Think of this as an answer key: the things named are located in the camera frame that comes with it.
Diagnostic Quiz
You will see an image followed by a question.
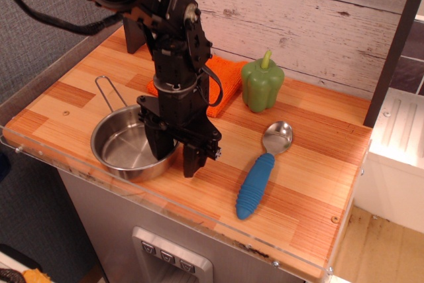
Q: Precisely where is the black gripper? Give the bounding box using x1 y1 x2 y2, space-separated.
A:
137 85 222 178

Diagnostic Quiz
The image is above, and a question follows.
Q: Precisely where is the steel pan with handle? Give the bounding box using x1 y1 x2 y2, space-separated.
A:
91 76 180 182

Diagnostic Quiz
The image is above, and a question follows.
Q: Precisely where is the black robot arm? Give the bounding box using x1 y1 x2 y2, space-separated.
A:
90 0 221 178

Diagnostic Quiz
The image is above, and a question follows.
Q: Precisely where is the orange cloth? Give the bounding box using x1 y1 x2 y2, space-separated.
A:
146 54 248 119

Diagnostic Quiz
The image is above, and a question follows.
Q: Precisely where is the silver dispenser panel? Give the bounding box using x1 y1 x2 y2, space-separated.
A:
132 227 214 282

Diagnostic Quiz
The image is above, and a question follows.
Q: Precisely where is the green toy bell pepper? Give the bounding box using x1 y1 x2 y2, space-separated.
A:
241 50 285 113

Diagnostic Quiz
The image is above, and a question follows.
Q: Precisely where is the yellow object bottom left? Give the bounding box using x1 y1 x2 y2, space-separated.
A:
22 269 52 283

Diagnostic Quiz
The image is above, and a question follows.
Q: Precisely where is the blue handled metal spoon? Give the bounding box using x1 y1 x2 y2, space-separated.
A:
235 121 293 220

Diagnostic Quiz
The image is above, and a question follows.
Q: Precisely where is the dark left post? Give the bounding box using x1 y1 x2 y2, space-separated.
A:
123 17 146 54

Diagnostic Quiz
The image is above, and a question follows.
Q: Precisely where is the dark post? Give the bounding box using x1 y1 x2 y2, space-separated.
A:
123 17 146 54
363 0 421 128

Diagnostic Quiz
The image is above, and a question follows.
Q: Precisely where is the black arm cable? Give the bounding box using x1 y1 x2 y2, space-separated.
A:
0 0 123 36

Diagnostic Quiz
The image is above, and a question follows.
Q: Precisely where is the dark right post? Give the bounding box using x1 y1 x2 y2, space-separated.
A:
363 0 421 128

